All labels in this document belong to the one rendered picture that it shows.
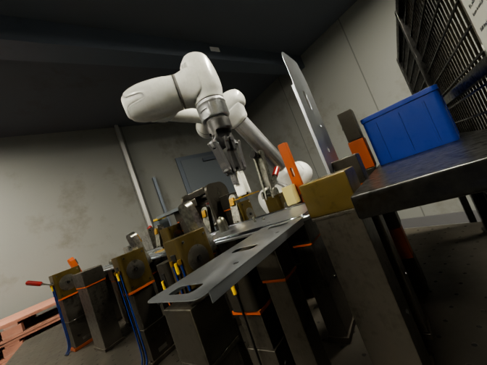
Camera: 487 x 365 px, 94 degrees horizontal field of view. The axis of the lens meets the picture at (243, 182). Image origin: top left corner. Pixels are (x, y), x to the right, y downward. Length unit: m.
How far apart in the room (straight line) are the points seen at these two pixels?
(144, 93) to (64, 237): 3.15
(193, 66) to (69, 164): 3.33
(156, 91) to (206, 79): 0.14
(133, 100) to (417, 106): 0.71
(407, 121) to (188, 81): 0.57
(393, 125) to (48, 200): 3.69
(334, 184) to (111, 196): 3.56
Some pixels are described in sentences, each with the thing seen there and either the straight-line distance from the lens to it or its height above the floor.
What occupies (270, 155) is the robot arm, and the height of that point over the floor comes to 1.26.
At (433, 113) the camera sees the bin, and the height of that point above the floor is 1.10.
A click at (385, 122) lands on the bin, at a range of 0.68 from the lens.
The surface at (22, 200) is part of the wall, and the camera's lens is 3.84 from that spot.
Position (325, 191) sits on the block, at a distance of 0.39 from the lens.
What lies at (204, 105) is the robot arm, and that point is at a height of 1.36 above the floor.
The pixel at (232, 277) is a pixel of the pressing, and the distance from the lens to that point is 0.27.
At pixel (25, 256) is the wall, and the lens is 3.75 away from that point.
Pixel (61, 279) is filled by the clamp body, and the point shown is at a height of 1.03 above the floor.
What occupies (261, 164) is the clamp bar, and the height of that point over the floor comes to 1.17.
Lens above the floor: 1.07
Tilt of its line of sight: 4 degrees up
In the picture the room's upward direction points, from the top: 21 degrees counter-clockwise
